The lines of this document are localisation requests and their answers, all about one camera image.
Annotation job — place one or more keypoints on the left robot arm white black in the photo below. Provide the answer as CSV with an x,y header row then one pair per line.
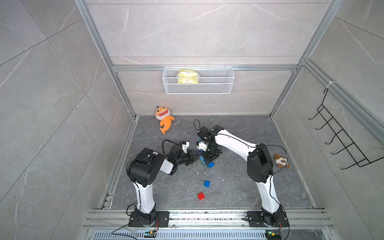
x,y
144,169

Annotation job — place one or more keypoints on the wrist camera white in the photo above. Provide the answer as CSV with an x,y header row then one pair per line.
x,y
185,145
201,146

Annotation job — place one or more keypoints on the red 2x2 lego brick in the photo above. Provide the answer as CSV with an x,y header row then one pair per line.
x,y
201,196

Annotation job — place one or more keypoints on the orange shark plush toy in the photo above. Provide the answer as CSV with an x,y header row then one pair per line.
x,y
163,114

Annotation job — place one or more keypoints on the blue 2x2 lego brick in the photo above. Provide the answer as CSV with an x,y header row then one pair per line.
x,y
207,184

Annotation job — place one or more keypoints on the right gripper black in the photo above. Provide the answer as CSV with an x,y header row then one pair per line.
x,y
210,158

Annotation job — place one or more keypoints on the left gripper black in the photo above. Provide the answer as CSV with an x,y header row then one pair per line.
x,y
191,156

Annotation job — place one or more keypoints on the white wire mesh basket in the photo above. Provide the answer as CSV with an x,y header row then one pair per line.
x,y
203,80

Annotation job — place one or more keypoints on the dark blue 2x4 lego brick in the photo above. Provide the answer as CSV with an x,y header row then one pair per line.
x,y
202,160

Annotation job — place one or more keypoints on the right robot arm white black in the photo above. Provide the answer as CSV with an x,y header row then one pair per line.
x,y
260,168

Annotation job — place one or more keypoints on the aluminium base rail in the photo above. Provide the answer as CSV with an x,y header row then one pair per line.
x,y
214,219

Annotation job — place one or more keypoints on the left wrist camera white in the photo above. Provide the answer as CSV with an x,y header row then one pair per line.
x,y
185,145

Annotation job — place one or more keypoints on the black wire hook rack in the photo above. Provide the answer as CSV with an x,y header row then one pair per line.
x,y
355,153

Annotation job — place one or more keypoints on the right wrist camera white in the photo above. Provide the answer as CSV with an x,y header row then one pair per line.
x,y
201,146

